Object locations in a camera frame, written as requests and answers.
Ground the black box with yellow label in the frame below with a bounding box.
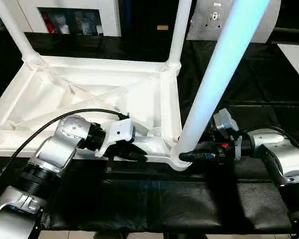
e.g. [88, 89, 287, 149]
[119, 0, 190, 43]

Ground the white plastic table top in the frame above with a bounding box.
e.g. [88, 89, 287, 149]
[0, 54, 192, 172]

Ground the white cabinet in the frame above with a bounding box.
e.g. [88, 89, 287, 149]
[17, 0, 121, 38]

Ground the white flat board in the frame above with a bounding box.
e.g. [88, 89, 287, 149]
[278, 44, 299, 88]

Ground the white plastic table leg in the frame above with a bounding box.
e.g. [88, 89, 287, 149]
[0, 0, 43, 68]
[163, 0, 194, 72]
[172, 0, 271, 159]

